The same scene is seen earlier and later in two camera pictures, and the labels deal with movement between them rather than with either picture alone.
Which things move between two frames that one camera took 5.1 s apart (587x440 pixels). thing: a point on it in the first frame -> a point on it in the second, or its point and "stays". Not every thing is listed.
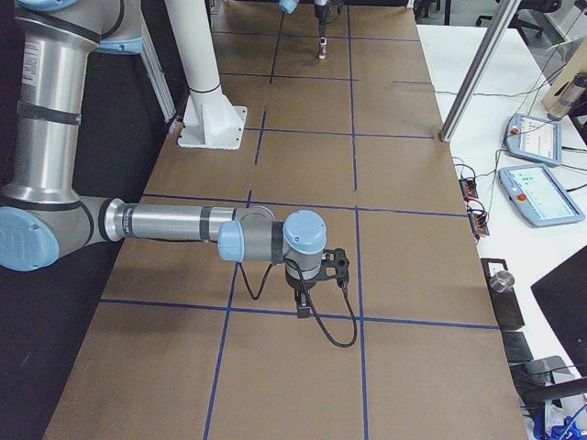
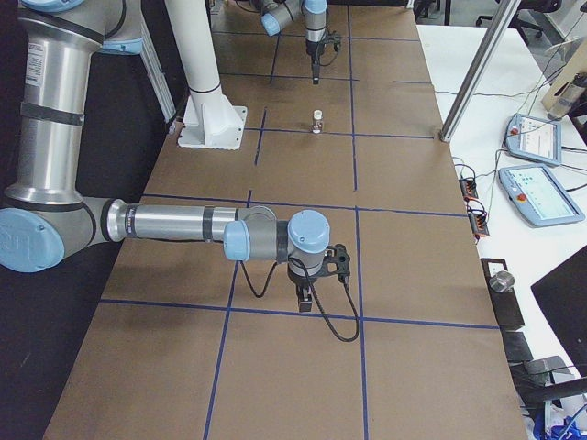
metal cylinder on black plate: [502, 293] stays
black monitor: [562, 292] stays
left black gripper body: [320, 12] -> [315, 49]
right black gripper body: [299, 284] stays
